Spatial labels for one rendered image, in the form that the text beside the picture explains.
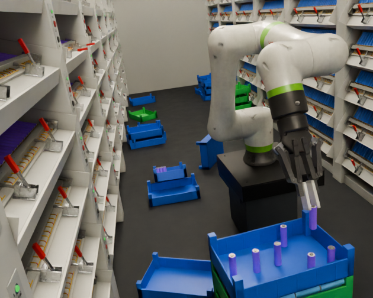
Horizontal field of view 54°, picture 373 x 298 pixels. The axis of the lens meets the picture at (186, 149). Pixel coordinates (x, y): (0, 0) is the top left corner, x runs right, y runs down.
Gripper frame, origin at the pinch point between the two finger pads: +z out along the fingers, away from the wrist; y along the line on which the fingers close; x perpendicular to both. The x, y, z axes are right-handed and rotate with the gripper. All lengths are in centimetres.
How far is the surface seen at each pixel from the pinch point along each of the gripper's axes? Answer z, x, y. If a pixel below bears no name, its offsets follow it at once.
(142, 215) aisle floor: 5, -124, 34
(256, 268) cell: 15.1, -3.9, 16.3
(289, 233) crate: 10.9, -13.4, 1.1
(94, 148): -30, -70, 52
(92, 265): 9, -29, 57
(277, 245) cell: 10.6, -1.9, 10.3
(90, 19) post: -120, -141, 42
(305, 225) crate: 9.4, -11.0, -2.9
